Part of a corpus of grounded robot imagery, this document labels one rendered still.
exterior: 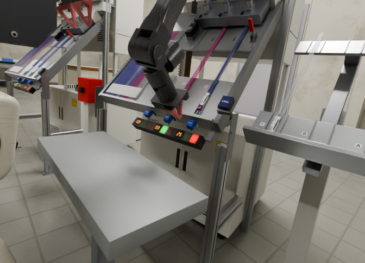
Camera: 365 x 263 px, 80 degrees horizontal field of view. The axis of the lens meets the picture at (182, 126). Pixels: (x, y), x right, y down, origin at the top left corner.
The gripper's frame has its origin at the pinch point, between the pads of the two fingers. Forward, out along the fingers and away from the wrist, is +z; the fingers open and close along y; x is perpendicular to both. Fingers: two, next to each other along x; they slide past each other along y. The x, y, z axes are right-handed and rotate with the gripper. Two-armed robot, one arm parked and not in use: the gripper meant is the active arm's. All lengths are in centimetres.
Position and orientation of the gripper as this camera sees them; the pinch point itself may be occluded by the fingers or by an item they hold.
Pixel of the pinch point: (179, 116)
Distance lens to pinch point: 69.6
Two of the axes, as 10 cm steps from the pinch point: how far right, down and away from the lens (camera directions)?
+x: -5.0, 7.6, -4.2
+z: 3.5, 6.2, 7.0
